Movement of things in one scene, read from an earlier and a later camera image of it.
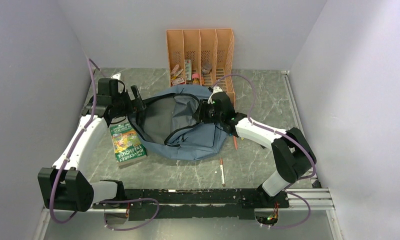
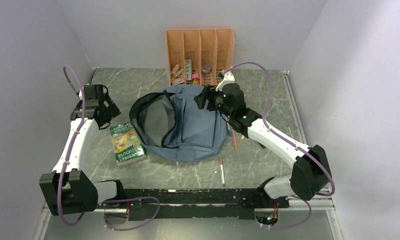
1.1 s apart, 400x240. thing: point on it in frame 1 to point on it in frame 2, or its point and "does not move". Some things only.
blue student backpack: x=166 y=124 does not move
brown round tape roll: x=206 y=67 does not move
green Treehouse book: x=128 y=147 does not move
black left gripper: x=122 y=93 to x=111 y=111
